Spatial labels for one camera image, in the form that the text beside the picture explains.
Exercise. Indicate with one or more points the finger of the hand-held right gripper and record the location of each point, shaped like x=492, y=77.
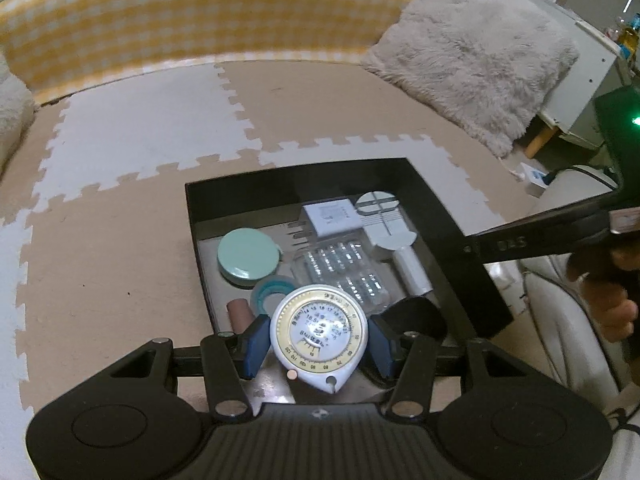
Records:
x=540, y=240

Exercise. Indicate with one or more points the white and blue box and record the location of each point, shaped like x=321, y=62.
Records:
x=533, y=179

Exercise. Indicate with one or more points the brown and white lipstick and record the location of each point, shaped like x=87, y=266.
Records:
x=239, y=312

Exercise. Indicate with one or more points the cluster of small bottles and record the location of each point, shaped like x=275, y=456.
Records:
x=625, y=35

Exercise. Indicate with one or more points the yellow checked mattress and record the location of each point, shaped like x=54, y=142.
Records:
x=200, y=20

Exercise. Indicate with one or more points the wooden cabinet leg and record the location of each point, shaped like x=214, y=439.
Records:
x=541, y=141

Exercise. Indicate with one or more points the person's right hand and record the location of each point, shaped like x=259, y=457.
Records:
x=617, y=295

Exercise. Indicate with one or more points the mint green round compact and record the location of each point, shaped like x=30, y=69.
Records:
x=247, y=255

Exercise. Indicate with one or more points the black box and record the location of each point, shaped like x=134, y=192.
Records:
x=240, y=205

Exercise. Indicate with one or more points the white wall charger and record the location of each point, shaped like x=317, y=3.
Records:
x=332, y=217

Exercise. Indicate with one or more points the white watch link tool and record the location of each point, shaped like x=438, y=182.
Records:
x=387, y=225

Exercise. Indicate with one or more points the foam puzzle floor mat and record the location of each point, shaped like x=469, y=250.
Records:
x=125, y=210

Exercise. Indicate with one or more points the white cushion lower right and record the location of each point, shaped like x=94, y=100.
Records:
x=550, y=305

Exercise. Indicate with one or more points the white cabinet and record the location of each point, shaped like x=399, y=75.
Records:
x=580, y=90

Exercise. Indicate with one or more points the round white tape measure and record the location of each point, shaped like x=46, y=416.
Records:
x=320, y=332

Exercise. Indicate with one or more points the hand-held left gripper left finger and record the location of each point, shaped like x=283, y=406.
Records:
x=256, y=349

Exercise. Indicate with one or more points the white fluffy pillow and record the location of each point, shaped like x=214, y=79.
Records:
x=475, y=50
x=15, y=115

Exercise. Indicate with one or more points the teal tape roll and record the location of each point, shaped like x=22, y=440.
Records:
x=262, y=296

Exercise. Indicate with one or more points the clear plastic case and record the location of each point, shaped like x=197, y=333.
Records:
x=340, y=270

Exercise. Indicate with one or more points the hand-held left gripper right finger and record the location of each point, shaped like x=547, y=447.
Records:
x=379, y=351

